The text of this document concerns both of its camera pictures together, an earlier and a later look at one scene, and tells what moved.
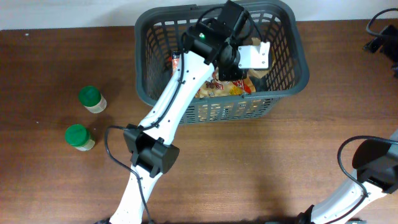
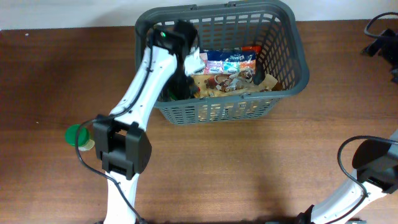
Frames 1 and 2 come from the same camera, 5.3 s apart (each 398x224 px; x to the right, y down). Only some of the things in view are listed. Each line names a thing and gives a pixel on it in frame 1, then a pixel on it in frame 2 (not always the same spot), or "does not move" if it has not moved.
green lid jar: (78, 136) does not move
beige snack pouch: (260, 73) → (236, 79)
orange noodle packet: (212, 87) does not move
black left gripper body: (232, 68) → (180, 79)
